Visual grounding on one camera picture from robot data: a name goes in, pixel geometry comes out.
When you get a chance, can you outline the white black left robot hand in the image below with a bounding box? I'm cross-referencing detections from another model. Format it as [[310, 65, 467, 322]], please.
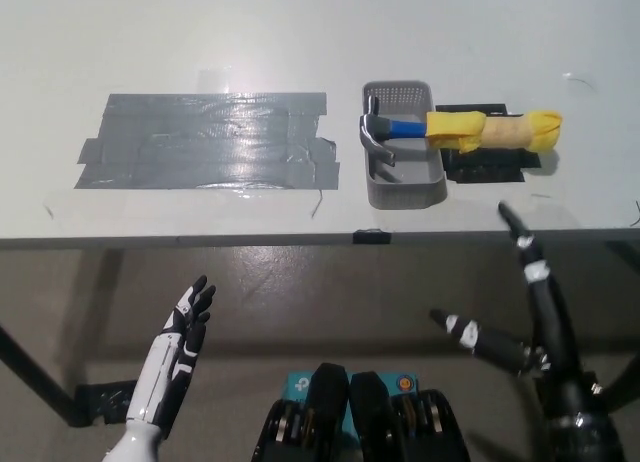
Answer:
[[126, 275, 218, 439]]

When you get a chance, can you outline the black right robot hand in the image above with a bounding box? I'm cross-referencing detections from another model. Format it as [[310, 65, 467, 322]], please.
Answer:
[[429, 201, 629, 428]]

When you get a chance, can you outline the blue hammer with yellow wrap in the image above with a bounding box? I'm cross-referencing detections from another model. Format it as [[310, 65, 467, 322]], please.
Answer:
[[357, 95, 564, 166]]

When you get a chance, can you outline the black table leg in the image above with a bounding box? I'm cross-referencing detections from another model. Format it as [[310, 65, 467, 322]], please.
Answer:
[[0, 323, 84, 427], [594, 354, 640, 414]]

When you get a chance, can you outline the black table brace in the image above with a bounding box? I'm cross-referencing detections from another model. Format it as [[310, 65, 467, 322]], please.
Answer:
[[604, 240, 640, 273]]

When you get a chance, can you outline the grey perforated plastic basket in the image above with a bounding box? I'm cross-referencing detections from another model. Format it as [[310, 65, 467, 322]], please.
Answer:
[[361, 79, 449, 211]]

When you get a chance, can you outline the grey duct tape patch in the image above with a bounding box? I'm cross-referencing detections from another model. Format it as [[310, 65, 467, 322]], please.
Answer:
[[73, 91, 342, 191]]

